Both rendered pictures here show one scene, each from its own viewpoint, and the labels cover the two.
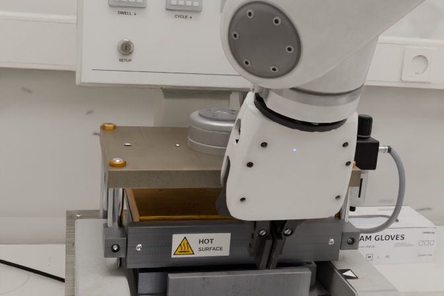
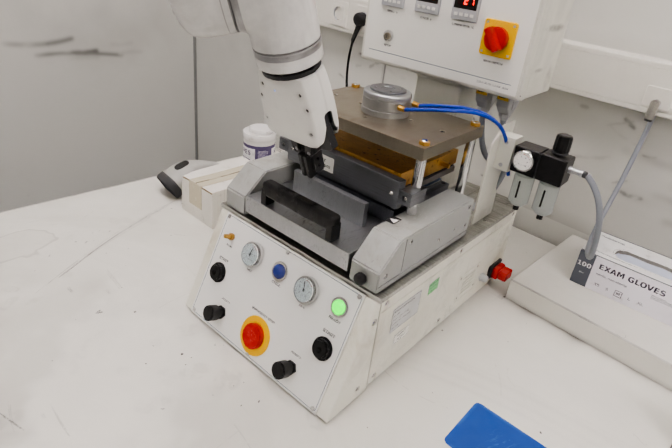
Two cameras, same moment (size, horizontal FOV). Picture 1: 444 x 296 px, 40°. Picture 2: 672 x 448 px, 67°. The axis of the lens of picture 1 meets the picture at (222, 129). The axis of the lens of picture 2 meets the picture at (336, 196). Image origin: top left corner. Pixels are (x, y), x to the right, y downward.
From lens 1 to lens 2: 0.64 m
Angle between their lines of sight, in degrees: 51
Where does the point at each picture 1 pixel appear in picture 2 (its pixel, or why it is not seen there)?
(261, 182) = (269, 108)
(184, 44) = (424, 39)
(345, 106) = (274, 64)
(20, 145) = not seen: hidden behind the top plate
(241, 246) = (339, 171)
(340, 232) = (398, 189)
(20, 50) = not seen: hidden behind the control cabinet
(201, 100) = (440, 87)
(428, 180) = not seen: outside the picture
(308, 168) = (286, 106)
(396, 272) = (634, 319)
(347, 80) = (266, 46)
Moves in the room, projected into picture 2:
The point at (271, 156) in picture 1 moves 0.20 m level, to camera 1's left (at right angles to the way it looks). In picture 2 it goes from (267, 91) to (208, 56)
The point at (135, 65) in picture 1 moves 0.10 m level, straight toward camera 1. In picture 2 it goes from (392, 50) to (353, 53)
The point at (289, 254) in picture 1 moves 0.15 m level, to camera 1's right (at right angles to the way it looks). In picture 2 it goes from (365, 189) to (434, 237)
